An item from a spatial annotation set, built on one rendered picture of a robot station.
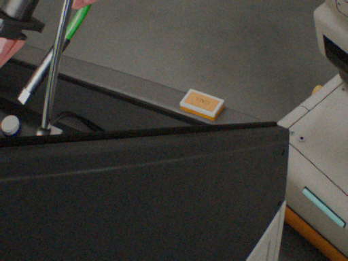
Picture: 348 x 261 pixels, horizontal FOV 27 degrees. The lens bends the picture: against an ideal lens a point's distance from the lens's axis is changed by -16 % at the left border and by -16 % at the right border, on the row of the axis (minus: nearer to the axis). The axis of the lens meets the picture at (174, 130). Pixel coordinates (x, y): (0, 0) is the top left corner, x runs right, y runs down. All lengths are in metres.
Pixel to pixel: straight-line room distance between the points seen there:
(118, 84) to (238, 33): 1.56
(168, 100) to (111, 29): 1.65
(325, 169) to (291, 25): 0.95
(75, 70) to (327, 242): 0.99
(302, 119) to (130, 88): 0.93
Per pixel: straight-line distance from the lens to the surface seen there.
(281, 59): 2.59
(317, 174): 1.89
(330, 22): 1.51
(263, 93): 2.46
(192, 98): 1.09
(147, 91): 1.13
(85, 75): 1.17
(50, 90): 0.57
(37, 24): 0.97
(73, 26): 0.91
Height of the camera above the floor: 1.73
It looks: 47 degrees down
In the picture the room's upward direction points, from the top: 7 degrees counter-clockwise
